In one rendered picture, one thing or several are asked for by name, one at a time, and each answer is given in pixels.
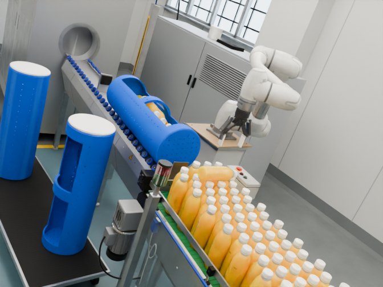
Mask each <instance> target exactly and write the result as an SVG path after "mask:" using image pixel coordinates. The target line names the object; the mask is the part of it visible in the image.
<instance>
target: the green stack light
mask: <svg viewBox="0 0 383 287"><path fill-rule="evenodd" d="M168 179H169V176H168V177H162V176H160V175H158V174H157V173H156V172H154V176H153V179H152V182H153V184H154V185H156V186H159V187H164V186H166V184H167V182H168Z"/></svg>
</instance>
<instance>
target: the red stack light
mask: <svg viewBox="0 0 383 287"><path fill-rule="evenodd" d="M171 170H172V167H171V168H169V169H167V168H164V167H162V166H160V165H159V164H158V163H157V166H156V169H155V172H156V173H157V174H158V175H160V176H162V177H168V176H169V175H170V172H171Z"/></svg>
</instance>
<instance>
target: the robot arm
mask: <svg viewBox="0 0 383 287"><path fill-rule="evenodd" d="M249 59H250V64H251V66H252V69H251V70H250V72H249V73H248V75H247V76H246V78H245V80H244V82H243V85H242V88H241V95H240V97H239V99H238V102H237V101H233V100H228V101H226V102H225V103H224V104H223V105H222V106H221V108H220V110H219V112H218V114H217V117H216V119H215V123H214V124H210V127H211V128H206V130H207V131H208V132H210V133H211V134H213V135H214V136H216V137H217V138H218V139H219V141H218V145H219V146H220V147H221V146H222V144H223V141H224V140H237V138H236V137H234V136H233V131H239V132H241V133H243V134H242V135H241V138H240V140H239V142H238V146H239V147H240V148H242V145H243V143H244V142H245V139H246V137H248V136H252V137H256V138H262V137H265V136H267V135H268V134H269V132H270V129H271V123H270V122H269V120H268V116H267V113H268V111H269V109H270V107H271V106H274V107H276V108H279V109H282V110H295V109H297V108H298V106H299V104H300V101H301V97H300V95H299V94H298V93H297V91H295V90H293V89H292V88H291V87H290V86H289V85H287V84H286V83H285V82H286V81H287V80H289V79H295V78H297V77H298V76H299V75H300V72H301V68H302V63H301V61H300V60H299V59H298V58H296V57H294V56H293V55H290V54H288V53H286V52H283V51H278V50H275V49H272V48H268V47H265V46H257V47H255V48H254V49H253V50H252V51H251V53H250V57H249Z"/></svg>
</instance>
